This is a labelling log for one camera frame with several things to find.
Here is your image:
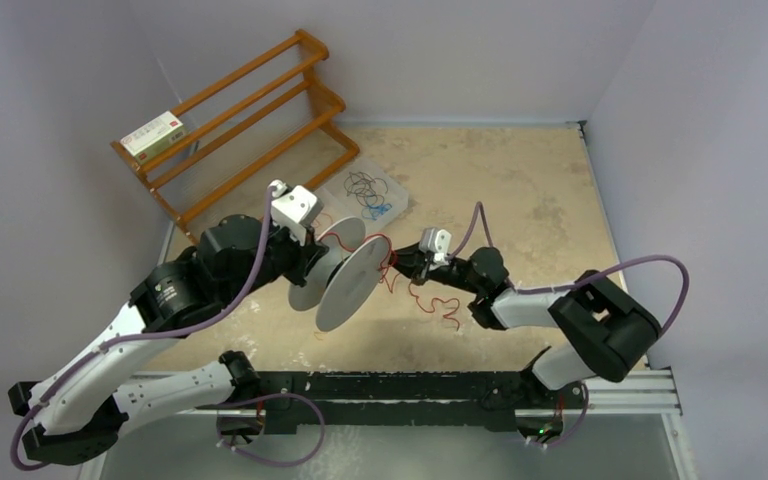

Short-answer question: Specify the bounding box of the red cable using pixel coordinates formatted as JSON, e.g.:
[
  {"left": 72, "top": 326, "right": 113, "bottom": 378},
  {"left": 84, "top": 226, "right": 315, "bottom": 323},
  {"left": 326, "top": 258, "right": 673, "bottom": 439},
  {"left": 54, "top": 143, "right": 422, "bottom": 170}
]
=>
[{"left": 317, "top": 221, "right": 462, "bottom": 333}]

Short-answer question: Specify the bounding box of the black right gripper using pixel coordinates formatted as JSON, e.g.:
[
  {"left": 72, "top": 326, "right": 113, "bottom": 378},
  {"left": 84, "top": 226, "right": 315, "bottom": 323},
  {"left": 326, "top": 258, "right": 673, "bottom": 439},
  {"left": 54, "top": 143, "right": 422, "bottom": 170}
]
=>
[{"left": 378, "top": 241, "right": 483, "bottom": 295}]

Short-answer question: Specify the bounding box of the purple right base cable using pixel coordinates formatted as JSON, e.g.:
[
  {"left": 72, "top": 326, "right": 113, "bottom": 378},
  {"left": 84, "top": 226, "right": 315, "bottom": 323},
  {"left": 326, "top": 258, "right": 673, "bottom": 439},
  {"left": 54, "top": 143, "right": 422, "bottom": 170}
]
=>
[{"left": 524, "top": 380, "right": 589, "bottom": 452}]

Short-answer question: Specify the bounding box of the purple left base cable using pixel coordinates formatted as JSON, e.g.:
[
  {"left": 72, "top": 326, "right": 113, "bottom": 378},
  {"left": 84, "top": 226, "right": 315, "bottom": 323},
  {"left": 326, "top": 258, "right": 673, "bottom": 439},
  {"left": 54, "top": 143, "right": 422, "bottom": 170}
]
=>
[{"left": 215, "top": 394, "right": 327, "bottom": 468}]

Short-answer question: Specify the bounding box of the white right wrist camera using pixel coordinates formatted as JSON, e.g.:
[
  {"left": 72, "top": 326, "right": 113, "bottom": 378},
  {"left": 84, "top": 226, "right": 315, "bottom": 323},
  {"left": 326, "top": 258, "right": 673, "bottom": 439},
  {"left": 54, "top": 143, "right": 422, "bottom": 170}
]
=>
[{"left": 418, "top": 227, "right": 451, "bottom": 270}]

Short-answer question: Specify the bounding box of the grey cable spool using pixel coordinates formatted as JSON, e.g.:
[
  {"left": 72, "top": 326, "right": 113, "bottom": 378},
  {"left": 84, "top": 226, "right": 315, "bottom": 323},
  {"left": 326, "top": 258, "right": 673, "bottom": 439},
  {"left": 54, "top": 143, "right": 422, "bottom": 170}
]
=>
[{"left": 288, "top": 217, "right": 391, "bottom": 332}]

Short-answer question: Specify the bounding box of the clear plastic tray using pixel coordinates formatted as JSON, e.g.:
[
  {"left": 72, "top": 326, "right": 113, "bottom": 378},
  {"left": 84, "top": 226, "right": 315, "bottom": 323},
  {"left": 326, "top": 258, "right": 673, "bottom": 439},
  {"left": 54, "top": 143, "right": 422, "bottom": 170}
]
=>
[{"left": 314, "top": 158, "right": 409, "bottom": 234}]

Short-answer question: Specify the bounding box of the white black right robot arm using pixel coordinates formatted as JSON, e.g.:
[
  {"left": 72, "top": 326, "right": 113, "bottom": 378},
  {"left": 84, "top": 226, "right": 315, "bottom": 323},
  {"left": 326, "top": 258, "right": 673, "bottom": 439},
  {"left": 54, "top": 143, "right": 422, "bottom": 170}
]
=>
[{"left": 390, "top": 244, "right": 663, "bottom": 407}]

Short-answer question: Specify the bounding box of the orange wooden rack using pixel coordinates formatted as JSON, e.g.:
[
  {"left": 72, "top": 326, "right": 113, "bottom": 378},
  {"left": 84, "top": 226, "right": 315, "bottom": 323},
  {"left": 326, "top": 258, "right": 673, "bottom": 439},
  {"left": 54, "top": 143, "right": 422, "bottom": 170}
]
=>
[{"left": 110, "top": 29, "right": 360, "bottom": 244}]

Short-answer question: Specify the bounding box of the black cable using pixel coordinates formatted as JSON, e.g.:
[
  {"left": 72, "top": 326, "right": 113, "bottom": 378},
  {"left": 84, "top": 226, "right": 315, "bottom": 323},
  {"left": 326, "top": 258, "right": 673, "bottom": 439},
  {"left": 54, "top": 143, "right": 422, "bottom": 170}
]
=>
[{"left": 340, "top": 172, "right": 392, "bottom": 211}]

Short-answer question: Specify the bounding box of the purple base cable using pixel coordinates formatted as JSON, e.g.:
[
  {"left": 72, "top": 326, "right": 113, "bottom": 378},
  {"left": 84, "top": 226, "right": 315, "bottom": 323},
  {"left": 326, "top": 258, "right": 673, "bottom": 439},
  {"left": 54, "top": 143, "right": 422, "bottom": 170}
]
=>
[
  {"left": 524, "top": 380, "right": 589, "bottom": 452},
  {"left": 215, "top": 394, "right": 327, "bottom": 468}
]

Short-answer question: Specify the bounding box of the white cardboard box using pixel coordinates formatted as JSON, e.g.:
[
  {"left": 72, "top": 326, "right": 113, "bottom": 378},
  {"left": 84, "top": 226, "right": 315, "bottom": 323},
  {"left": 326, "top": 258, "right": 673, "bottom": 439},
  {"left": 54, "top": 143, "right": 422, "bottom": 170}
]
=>
[{"left": 119, "top": 111, "right": 187, "bottom": 165}]

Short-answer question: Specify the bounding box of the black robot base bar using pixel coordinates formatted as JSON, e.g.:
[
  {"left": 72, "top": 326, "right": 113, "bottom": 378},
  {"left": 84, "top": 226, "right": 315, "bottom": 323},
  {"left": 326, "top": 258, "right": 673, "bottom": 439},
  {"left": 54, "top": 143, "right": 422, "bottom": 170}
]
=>
[{"left": 195, "top": 351, "right": 587, "bottom": 435}]

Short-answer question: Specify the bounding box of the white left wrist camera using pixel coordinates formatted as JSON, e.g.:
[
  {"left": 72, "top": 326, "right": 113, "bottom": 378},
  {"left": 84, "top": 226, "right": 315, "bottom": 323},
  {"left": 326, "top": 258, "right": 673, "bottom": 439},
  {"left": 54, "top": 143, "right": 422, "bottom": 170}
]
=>
[{"left": 269, "top": 179, "right": 323, "bottom": 246}]

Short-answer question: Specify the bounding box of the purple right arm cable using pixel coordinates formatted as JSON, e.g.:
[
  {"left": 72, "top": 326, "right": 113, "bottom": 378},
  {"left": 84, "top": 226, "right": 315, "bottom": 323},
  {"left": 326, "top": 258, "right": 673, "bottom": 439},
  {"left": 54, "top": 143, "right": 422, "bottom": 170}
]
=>
[{"left": 448, "top": 201, "right": 691, "bottom": 339}]

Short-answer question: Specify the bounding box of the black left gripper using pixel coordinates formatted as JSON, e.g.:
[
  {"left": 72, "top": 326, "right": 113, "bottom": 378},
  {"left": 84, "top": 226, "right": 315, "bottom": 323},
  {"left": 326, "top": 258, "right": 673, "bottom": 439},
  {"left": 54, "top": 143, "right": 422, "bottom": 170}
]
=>
[{"left": 221, "top": 211, "right": 329, "bottom": 305}]

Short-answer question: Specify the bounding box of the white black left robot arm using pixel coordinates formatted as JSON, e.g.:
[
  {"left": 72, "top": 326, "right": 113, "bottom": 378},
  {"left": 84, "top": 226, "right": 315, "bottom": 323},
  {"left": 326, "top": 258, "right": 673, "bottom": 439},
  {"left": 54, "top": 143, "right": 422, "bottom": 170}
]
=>
[{"left": 8, "top": 215, "right": 328, "bottom": 471}]

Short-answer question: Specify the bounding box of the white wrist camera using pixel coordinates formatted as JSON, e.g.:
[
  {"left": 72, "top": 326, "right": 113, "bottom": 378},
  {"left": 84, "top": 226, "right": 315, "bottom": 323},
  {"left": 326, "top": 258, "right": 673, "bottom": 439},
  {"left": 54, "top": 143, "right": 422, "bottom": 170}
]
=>
[
  {"left": 418, "top": 227, "right": 451, "bottom": 270},
  {"left": 269, "top": 179, "right": 323, "bottom": 246}
]

